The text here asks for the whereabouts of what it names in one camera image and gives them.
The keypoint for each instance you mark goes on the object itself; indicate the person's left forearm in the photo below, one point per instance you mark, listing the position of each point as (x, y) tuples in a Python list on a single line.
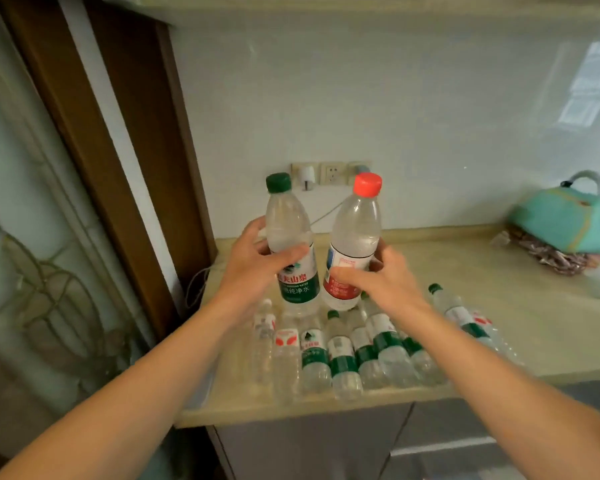
[(130, 394)]

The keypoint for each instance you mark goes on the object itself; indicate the clear bag of brown snacks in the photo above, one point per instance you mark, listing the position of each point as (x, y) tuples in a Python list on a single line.
[(555, 259)]

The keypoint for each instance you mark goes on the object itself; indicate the grey base cabinet door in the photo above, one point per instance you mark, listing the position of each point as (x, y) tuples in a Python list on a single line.
[(305, 444)]

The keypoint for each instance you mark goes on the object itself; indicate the white wall cabinet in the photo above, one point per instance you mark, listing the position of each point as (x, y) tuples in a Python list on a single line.
[(380, 7)]

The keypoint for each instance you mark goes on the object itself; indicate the beige table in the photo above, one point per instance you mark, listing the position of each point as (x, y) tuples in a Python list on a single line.
[(530, 314)]

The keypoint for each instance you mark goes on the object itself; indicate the person's right forearm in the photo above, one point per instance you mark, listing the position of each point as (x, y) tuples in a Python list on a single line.
[(505, 394)]

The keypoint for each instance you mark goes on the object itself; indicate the blue-grey plug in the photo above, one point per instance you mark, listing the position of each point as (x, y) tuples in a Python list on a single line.
[(362, 168)]

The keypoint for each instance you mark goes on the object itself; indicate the teal handbag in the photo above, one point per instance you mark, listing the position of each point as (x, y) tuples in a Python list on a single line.
[(560, 219)]

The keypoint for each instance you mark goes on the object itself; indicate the person's right hand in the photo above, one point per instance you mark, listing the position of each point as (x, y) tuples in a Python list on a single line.
[(390, 289)]

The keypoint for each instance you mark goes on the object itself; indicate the person's left hand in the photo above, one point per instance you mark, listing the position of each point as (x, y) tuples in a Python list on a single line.
[(250, 279)]

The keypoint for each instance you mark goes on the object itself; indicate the green-cap water bottle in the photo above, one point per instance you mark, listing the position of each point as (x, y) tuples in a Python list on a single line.
[(287, 219)]

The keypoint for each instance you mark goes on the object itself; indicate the white charger plug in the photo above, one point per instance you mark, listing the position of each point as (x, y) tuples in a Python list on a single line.
[(307, 178)]

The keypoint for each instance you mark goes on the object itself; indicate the red-cap water bottle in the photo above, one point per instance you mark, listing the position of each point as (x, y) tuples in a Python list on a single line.
[(355, 224)]

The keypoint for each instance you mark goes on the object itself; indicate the row of bottles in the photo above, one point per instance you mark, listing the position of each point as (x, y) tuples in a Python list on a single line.
[(342, 364)]

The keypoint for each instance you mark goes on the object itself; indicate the beige wall outlet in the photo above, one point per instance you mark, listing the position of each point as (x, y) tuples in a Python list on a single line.
[(333, 173), (295, 174), (350, 178)]

